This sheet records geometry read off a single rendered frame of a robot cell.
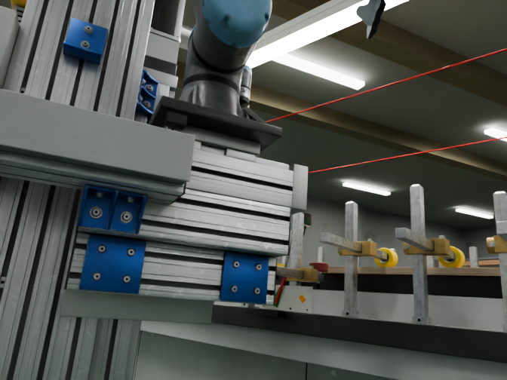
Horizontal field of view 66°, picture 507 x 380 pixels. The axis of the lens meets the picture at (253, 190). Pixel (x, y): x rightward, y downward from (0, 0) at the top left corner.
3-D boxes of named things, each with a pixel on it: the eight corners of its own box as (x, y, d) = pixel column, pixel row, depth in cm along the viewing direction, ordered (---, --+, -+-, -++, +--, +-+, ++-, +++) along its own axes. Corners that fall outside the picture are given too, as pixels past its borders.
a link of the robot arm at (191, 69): (232, 108, 87) (238, 56, 91) (250, 78, 75) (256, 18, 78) (178, 96, 84) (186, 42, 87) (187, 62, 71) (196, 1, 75)
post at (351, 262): (352, 332, 138) (353, 200, 151) (343, 330, 140) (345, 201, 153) (357, 332, 140) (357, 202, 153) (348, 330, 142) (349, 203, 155)
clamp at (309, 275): (310, 281, 153) (311, 268, 154) (282, 280, 162) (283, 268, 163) (318, 282, 157) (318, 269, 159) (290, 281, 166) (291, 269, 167)
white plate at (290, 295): (311, 313, 149) (311, 286, 152) (259, 308, 166) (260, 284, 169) (311, 313, 149) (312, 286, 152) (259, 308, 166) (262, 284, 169)
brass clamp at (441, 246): (445, 252, 123) (444, 237, 125) (402, 253, 132) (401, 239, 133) (450, 255, 128) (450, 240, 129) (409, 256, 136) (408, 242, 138)
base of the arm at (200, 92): (178, 108, 68) (185, 59, 70) (160, 138, 81) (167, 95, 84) (256, 130, 73) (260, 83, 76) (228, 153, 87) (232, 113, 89)
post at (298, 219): (293, 329, 153) (299, 210, 166) (287, 329, 156) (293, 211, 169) (299, 329, 156) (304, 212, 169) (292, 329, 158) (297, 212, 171)
